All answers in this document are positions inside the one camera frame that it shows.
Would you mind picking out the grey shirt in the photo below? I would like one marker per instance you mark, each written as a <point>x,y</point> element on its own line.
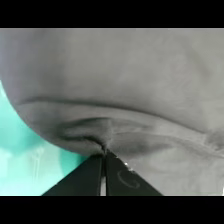
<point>126,83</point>

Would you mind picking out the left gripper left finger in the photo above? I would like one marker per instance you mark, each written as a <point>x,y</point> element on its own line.
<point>83,180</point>

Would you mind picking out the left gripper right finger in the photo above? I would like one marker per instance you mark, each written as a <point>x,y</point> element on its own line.
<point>126,180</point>

